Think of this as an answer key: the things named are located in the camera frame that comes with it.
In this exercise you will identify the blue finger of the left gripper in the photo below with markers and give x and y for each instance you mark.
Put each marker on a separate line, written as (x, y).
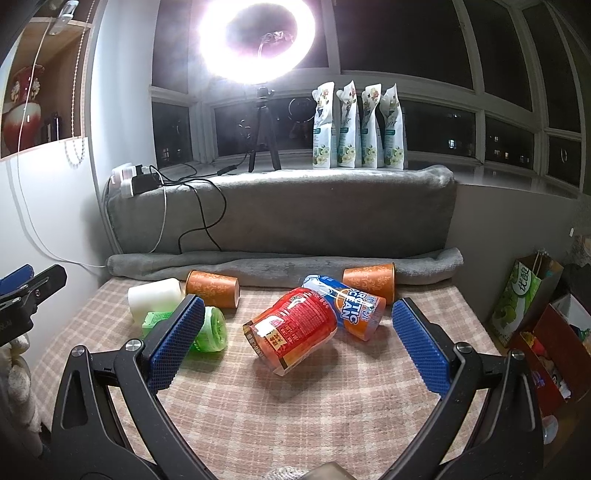
(22, 293)

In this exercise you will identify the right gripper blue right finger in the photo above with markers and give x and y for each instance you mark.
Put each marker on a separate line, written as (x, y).
(487, 423)

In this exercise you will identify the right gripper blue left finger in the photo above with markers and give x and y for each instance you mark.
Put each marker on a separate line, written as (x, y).
(87, 437)

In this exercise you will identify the orange paper cup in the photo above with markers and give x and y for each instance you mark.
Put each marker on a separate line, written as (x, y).
(216, 290)
(379, 280)

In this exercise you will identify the white plastic cup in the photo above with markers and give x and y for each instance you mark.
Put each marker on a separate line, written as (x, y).
(159, 296)

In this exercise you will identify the red cardboard box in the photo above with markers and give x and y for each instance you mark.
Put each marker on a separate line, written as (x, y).
(559, 361)

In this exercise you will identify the white power strip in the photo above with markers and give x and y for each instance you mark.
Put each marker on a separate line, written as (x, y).
(133, 180)

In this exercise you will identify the green paper shopping bag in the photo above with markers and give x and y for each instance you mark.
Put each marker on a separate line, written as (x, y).
(529, 287)

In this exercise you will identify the checkered beige table cloth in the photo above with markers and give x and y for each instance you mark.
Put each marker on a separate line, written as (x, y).
(356, 403)

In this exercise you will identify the green tea bottle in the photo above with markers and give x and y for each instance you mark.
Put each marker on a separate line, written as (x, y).
(212, 337)

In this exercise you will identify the red white ceramic vase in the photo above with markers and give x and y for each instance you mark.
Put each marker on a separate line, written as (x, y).
(23, 120)

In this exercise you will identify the blue orange label bottle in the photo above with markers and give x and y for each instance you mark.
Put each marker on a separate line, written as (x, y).
(358, 312)

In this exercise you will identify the red label plastic bottle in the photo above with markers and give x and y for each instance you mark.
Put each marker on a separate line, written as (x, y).
(296, 325)

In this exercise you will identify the grey rolled blanket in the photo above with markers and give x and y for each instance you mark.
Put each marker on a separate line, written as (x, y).
(271, 270)

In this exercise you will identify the grey sofa back cushion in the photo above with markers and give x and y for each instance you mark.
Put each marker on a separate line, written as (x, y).
(340, 212)

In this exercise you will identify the black tripod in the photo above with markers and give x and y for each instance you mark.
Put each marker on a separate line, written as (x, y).
(263, 130)

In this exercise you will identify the white refill pouch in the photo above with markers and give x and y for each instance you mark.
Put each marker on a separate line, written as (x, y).
(349, 148)
(323, 143)
(372, 145)
(394, 143)

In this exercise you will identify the wooden wall shelf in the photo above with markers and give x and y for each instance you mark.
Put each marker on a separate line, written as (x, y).
(60, 82)

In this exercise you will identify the ring light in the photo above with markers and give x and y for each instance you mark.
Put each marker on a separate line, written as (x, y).
(254, 42)

